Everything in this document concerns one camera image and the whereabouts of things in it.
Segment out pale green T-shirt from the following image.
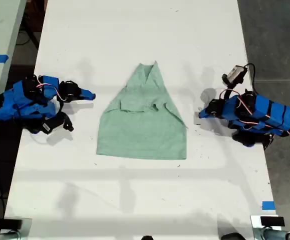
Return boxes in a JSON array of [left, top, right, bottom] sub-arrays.
[[95, 59, 189, 161]]

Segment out pale grey side table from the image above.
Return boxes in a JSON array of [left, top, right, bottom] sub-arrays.
[[0, 0, 28, 161]]

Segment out short blue tape strip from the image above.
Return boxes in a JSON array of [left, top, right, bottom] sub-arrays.
[[261, 200, 277, 211]]

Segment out white mounting plate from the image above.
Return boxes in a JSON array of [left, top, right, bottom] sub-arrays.
[[249, 214, 283, 232]]

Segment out small flat black box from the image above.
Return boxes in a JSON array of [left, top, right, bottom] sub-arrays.
[[260, 216, 286, 228]]

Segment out large black clamp knob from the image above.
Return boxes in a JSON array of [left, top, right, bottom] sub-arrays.
[[220, 232, 248, 240]]

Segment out grey mounting plate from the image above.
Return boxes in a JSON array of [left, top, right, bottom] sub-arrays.
[[0, 217, 33, 238]]

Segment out red white servo wire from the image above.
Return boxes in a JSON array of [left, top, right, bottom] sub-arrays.
[[218, 87, 243, 110], [35, 82, 68, 103]]

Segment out short black camera stalk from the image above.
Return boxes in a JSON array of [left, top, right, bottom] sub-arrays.
[[222, 83, 235, 101], [57, 100, 66, 119]]

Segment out black grey camera box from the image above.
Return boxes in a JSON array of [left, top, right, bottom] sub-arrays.
[[221, 64, 249, 87]]

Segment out black camera box white label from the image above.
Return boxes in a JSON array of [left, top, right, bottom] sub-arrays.
[[40, 111, 75, 135]]

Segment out black camera cable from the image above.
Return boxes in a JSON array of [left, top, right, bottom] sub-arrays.
[[242, 62, 259, 95]]

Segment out metal frame tube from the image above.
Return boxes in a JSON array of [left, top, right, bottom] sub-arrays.
[[0, 231, 21, 240], [261, 227, 290, 240]]

